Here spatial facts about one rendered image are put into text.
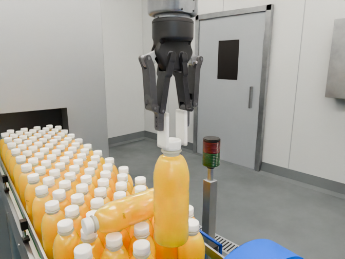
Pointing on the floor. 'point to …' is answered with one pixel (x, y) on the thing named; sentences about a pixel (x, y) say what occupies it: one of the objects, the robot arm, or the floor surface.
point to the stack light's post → (209, 207)
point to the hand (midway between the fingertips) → (172, 129)
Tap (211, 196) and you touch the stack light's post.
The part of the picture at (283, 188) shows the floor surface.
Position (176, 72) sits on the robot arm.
